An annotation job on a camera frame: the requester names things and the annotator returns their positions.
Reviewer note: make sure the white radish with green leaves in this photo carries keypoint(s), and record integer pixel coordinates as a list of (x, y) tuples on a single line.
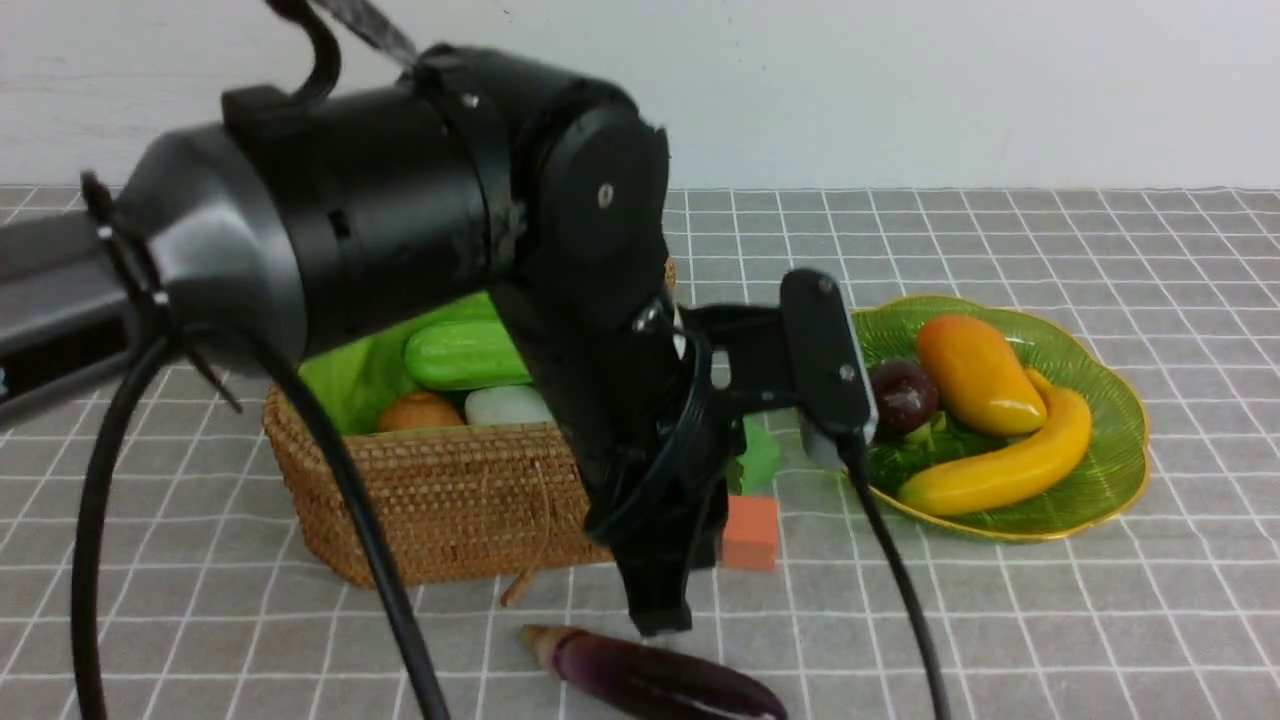
[(506, 405)]

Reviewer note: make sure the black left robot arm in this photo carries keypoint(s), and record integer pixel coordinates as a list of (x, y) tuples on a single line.
[(313, 223)]

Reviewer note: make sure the green foam cube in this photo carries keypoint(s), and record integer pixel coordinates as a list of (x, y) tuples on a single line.
[(752, 472)]

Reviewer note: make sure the green bitter gourd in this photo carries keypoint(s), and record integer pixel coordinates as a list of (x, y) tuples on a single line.
[(464, 356)]

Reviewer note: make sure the dark purple mangosteen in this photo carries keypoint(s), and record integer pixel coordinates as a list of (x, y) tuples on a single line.
[(905, 396)]

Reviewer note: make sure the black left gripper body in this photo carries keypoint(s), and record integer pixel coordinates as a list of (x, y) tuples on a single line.
[(652, 436)]

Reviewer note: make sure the yellow banana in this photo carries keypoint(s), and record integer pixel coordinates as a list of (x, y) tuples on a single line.
[(1013, 474)]

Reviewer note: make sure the orange foam cube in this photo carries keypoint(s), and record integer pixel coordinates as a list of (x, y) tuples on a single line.
[(751, 535)]

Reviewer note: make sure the purple eggplant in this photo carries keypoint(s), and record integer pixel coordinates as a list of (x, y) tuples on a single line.
[(648, 682)]

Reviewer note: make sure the grey checked tablecloth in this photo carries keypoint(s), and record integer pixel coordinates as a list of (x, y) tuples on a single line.
[(214, 609)]

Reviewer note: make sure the yellow orange mango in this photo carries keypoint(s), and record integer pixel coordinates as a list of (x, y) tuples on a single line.
[(979, 377)]

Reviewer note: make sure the green glass leaf plate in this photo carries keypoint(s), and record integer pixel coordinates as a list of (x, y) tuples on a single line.
[(1112, 474)]

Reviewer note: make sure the woven rattan basket green lining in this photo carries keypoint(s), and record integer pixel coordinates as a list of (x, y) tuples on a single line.
[(455, 503)]

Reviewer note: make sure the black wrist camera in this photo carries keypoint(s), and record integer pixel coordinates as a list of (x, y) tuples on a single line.
[(800, 353)]

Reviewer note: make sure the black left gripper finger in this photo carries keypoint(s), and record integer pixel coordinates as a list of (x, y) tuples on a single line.
[(655, 566)]

